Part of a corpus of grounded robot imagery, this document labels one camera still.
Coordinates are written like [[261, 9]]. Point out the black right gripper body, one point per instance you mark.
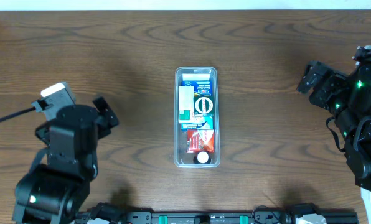
[[321, 86]]

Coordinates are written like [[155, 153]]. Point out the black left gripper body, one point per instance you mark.
[[106, 115]]

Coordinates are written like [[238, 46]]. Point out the white green medicine box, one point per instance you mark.
[[186, 104]]

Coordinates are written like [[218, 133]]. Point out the blue Kool Fever box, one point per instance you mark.
[[203, 122]]

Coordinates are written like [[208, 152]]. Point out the dark green round-logo box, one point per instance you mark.
[[204, 104]]

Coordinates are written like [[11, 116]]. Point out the red Panadol box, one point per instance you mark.
[[200, 140]]

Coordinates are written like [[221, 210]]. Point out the dark Woods syrup bottle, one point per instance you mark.
[[202, 157]]

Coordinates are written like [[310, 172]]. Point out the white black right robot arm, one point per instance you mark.
[[348, 99]]

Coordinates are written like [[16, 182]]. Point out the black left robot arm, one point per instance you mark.
[[58, 181]]

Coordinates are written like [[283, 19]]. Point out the clear plastic container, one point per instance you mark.
[[181, 157]]

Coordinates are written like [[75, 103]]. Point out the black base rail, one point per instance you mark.
[[295, 214]]

